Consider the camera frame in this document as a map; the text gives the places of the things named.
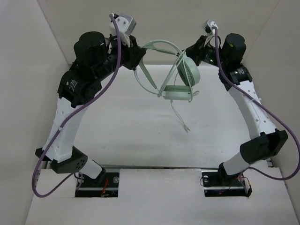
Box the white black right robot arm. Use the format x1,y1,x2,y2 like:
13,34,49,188
217,33,288,185

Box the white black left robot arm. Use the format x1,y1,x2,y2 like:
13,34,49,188
42,31,118,186

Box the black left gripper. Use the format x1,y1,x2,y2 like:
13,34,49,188
95,33,147,81

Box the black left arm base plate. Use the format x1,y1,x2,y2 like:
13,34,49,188
74,168,120,198

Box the light green headphones with cable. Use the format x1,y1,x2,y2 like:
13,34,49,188
134,39,201,132

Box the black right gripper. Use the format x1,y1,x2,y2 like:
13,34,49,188
177,35,229,68

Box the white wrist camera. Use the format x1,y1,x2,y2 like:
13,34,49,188
114,14,136,47
202,19,218,36

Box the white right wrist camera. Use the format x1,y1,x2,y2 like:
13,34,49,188
202,19,218,36

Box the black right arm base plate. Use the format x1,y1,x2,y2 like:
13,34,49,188
199,170,252,197

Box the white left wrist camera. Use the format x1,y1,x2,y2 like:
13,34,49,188
114,14,136,47

